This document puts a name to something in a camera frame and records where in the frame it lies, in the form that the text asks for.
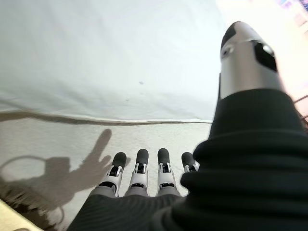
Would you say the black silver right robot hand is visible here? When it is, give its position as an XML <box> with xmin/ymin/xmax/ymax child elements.
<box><xmin>67</xmin><ymin>21</ymin><xmax>308</xmax><ymax>231</ymax></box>

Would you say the white duvet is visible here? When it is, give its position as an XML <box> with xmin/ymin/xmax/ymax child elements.
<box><xmin>0</xmin><ymin>0</ymin><xmax>229</xmax><ymax>122</ymax></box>

